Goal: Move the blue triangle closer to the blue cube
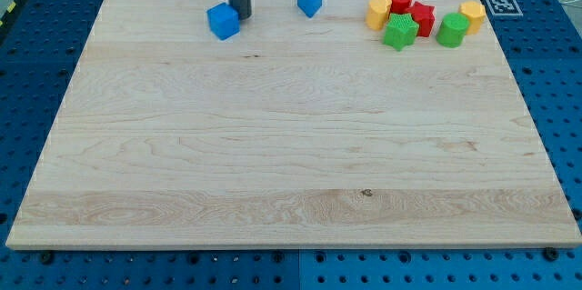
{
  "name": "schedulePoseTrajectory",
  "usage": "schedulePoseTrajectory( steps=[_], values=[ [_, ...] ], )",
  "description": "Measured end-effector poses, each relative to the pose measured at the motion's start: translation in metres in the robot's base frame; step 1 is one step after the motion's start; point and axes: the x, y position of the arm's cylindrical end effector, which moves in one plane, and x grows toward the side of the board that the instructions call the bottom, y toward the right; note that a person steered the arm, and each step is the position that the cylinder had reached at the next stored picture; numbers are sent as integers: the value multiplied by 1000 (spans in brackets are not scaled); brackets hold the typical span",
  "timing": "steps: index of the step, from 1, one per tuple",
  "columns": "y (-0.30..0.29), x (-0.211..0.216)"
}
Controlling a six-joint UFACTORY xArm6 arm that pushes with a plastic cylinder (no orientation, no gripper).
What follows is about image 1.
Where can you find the blue cube block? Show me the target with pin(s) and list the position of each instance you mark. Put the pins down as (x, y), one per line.
(223, 21)

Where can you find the yellow heart block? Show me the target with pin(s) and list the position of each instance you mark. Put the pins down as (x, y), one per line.
(377, 13)

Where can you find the green star block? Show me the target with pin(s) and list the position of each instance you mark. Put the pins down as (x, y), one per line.
(401, 31)

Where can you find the light wooden board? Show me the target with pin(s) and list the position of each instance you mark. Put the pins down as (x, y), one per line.
(297, 132)

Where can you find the red star block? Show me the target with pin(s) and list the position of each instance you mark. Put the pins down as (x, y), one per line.
(424, 15)

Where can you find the green cylinder block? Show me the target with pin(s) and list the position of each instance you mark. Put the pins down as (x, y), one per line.
(452, 30)

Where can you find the yellow hexagon block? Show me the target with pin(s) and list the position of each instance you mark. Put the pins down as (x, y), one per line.
(475, 12)

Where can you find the white fiducial marker tag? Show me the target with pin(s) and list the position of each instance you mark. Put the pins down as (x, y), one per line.
(504, 7)

